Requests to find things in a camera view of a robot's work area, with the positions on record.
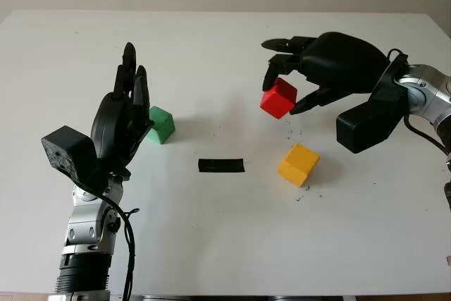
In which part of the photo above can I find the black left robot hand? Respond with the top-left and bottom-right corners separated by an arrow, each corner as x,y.
90,42 -> 155,178

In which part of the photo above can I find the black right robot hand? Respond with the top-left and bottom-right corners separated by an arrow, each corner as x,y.
261,32 -> 392,116

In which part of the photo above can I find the green block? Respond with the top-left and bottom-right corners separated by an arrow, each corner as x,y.
144,106 -> 176,145

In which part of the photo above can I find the red block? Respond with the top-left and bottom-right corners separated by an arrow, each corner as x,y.
259,78 -> 298,120

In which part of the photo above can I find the yellow block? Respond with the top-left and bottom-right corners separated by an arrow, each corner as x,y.
277,143 -> 321,188

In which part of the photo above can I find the black tape strip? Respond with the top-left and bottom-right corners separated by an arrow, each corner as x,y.
197,157 -> 245,174

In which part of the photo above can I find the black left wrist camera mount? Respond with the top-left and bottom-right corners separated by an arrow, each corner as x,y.
41,125 -> 106,189

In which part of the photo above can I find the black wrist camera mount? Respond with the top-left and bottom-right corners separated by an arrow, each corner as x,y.
41,125 -> 106,189
336,54 -> 409,154

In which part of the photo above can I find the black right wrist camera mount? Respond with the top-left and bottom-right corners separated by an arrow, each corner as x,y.
336,54 -> 409,154

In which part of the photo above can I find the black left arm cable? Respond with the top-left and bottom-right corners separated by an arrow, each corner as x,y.
75,180 -> 140,301

